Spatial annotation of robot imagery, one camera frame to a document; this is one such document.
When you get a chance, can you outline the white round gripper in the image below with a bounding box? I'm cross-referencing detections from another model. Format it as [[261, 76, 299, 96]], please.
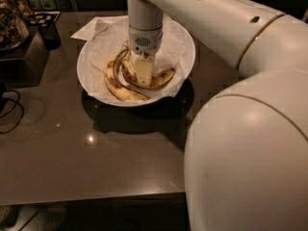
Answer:
[[128, 27, 163, 88]]

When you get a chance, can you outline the spotted banana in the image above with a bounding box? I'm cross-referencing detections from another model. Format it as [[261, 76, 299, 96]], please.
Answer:
[[104, 46, 148, 101], [122, 41, 175, 90]]

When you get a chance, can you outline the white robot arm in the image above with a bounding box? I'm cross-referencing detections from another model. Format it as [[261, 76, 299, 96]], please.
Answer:
[[146, 0, 308, 231]]

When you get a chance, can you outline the white bowl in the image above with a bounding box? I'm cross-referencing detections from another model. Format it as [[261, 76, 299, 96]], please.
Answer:
[[76, 13, 196, 108]]

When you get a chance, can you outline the white paper sheet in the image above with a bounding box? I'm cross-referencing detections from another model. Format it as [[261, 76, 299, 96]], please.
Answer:
[[70, 13, 191, 102]]

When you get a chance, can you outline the dark cup with utensils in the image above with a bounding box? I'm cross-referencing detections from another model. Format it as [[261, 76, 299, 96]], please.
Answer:
[[30, 13, 61, 50]]

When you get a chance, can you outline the dark box stand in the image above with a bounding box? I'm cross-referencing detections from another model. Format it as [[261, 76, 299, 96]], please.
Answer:
[[0, 27, 50, 89]]

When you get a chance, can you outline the glass jar with snacks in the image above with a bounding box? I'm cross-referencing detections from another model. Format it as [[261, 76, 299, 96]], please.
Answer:
[[0, 0, 30, 52]]

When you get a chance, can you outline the white object under table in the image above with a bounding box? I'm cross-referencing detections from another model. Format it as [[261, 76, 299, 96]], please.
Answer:
[[0, 205, 66, 231]]

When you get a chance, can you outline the black cable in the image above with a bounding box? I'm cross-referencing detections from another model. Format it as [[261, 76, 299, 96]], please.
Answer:
[[0, 82, 26, 135]]

